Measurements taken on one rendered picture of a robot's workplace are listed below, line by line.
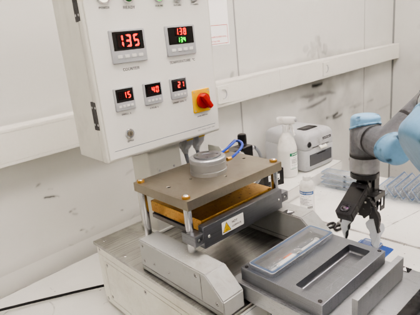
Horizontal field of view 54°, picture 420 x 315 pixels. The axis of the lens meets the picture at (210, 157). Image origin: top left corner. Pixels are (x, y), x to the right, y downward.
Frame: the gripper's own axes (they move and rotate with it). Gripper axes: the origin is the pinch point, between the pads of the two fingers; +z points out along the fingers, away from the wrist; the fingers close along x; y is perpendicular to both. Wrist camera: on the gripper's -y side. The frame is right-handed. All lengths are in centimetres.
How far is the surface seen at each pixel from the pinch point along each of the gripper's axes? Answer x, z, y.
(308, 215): -2.3, -19.0, -27.0
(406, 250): -7.7, 5.4, 12.8
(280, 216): 3.5, -17.9, -29.3
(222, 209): 5, -25, -45
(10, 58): 68, -57, -59
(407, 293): -27.5, -16.1, -37.0
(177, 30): 25, -60, -35
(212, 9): 72, -68, 20
